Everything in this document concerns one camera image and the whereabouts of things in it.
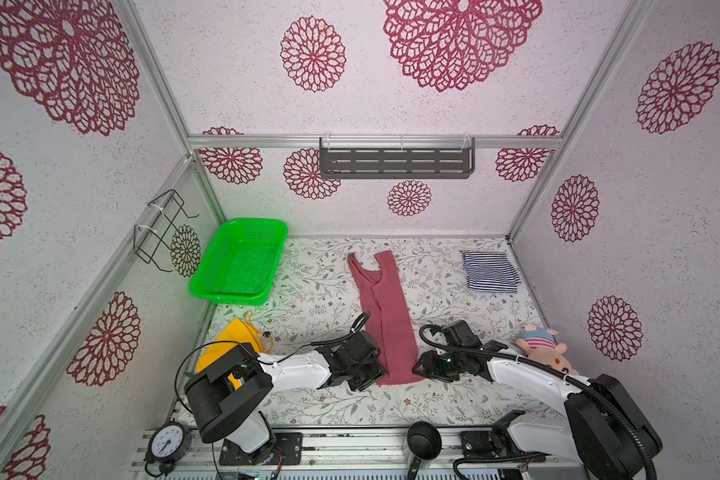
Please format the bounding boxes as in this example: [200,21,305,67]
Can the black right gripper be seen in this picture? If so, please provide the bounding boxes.
[409,350,463,380]

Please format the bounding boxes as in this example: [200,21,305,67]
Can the maroon tank top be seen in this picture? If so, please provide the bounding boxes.
[347,250,423,386]

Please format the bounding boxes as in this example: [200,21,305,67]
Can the blue white striped tank top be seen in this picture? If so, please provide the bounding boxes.
[462,251,522,294]

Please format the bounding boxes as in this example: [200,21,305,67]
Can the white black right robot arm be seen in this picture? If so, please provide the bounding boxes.
[413,321,663,479]

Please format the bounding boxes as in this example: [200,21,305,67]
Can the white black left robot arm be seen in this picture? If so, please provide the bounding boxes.
[184,329,386,462]

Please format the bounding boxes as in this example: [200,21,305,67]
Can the plush doll toy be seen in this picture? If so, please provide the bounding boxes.
[516,324,578,375]

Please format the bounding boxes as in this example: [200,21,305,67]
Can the yellow hat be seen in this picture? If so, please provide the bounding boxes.
[195,311,275,373]

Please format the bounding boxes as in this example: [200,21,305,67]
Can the green plastic basket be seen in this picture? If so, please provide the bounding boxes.
[189,218,288,306]

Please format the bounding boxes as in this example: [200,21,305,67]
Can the round pressure gauge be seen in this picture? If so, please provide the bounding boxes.
[144,421,192,479]

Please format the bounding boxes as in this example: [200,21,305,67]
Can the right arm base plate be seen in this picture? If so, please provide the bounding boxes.
[460,430,546,463]

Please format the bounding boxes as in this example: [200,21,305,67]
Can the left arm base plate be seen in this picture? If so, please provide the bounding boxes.
[218,432,304,466]

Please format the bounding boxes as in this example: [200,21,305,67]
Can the grey wall shelf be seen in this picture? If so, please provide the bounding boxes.
[318,138,476,180]

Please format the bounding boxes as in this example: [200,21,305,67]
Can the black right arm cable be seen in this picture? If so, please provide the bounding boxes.
[418,323,658,480]

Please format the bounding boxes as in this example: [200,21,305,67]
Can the black wire wall rack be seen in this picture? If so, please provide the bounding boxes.
[132,189,199,273]

